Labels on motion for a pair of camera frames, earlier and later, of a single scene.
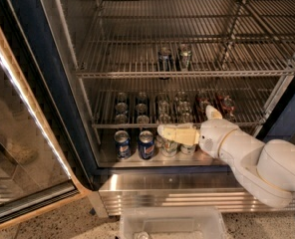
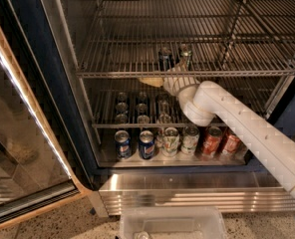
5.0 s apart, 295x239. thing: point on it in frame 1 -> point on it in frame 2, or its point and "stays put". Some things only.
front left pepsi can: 123,144 stays put
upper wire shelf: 149,37 stays put
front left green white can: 168,147 stays put
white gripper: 215,135 -> 171,82
